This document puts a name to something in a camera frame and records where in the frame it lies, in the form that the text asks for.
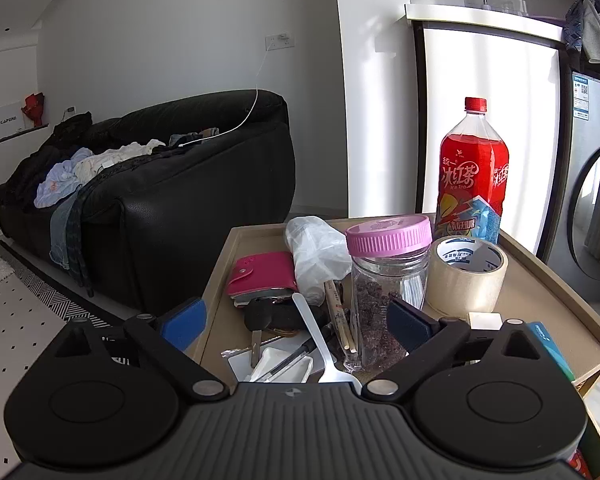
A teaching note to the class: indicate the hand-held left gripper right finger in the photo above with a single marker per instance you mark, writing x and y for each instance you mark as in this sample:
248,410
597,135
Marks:
412,327

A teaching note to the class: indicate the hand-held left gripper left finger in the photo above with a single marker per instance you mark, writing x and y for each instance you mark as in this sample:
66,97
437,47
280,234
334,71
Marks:
184,321

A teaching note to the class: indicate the wooden chopsticks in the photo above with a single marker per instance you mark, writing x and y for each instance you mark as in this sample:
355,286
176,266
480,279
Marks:
337,310

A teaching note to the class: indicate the black car key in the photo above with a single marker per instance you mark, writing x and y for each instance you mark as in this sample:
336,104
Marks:
275,315

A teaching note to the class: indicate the pink wallet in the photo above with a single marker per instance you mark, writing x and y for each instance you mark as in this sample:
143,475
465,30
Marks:
265,275

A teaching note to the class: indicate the white plastic spoon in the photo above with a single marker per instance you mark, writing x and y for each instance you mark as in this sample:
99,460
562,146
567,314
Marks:
312,332

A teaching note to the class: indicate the clear plastic bag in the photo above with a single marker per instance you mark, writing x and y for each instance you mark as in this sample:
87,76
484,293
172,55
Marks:
315,255

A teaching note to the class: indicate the clear jar with pink lid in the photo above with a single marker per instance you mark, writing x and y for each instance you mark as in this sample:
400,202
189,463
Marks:
387,280

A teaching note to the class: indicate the clear packing tape roll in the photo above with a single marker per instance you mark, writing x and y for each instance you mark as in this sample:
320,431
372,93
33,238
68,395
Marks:
462,285

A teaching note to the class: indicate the flat white box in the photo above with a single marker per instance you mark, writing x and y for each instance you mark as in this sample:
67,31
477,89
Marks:
485,321

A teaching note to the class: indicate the black leather sofa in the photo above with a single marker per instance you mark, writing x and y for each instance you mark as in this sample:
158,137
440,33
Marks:
190,220

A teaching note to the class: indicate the dark pen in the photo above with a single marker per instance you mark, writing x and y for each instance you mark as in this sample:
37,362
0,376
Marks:
287,360

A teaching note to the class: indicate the small white tray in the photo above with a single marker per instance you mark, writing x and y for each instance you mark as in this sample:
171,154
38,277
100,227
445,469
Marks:
292,366

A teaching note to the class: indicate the beige nightstand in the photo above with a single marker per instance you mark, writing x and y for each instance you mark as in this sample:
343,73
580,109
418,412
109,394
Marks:
545,290

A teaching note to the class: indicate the blue box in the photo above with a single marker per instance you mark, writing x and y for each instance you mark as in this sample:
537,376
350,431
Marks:
550,350

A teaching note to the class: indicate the blue jeans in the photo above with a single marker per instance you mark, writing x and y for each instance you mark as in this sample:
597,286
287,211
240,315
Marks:
62,240

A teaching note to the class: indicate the black and white patterned rug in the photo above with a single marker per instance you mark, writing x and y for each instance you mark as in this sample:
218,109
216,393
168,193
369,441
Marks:
25,360

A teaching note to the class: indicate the red drink bottle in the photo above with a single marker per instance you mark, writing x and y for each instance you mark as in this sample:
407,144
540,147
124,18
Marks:
472,170

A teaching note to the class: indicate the white garment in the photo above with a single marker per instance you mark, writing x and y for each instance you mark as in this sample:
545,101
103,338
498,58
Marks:
112,157

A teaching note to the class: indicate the light blue garment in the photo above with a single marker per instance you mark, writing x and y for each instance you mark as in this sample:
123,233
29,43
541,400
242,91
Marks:
60,180

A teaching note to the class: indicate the black garment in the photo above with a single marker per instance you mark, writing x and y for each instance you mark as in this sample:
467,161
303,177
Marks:
45,152

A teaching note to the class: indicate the red bouquet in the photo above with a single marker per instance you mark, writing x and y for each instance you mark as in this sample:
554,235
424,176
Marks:
34,109

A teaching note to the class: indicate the white sign card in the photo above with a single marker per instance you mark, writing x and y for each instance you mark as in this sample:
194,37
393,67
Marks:
7,121

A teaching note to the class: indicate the grey washing machine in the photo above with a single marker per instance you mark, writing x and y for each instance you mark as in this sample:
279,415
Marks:
595,125

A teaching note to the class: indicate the white countertop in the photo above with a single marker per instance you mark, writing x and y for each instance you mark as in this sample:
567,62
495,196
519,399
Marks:
460,14

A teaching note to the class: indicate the dark blue garment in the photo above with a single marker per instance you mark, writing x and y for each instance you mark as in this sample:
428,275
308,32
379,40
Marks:
574,27

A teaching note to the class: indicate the wall shelf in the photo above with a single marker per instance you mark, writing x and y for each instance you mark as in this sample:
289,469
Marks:
10,136

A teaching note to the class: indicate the white wall socket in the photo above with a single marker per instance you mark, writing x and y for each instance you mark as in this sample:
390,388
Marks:
279,41

